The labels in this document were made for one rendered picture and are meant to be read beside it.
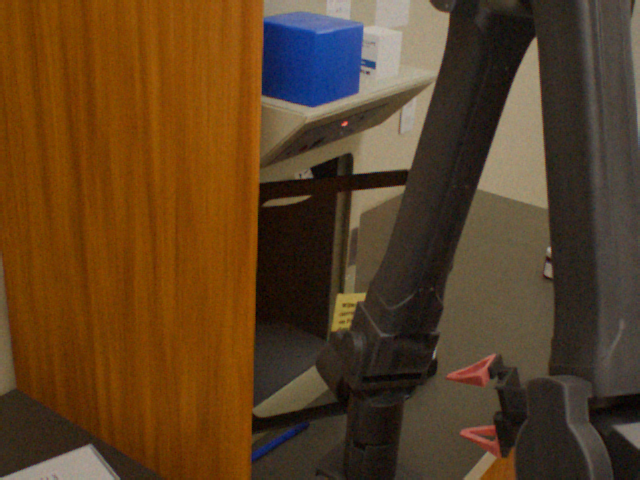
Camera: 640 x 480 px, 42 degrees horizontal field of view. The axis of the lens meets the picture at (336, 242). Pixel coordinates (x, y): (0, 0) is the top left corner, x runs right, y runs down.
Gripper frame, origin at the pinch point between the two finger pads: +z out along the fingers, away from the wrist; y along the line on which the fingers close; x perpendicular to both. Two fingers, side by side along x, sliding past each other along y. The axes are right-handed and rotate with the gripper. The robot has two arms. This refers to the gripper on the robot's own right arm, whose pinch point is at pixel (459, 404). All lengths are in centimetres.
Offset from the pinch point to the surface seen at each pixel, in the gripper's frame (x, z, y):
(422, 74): -6.8, -3.1, 49.4
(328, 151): -1.1, 11.9, 41.7
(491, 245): -81, 23, -3
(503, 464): -20.9, 5.0, -24.6
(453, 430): -5.9, 5.3, -8.4
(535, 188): -215, 56, -26
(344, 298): 7.4, 10.3, 21.5
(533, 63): -192, 40, 26
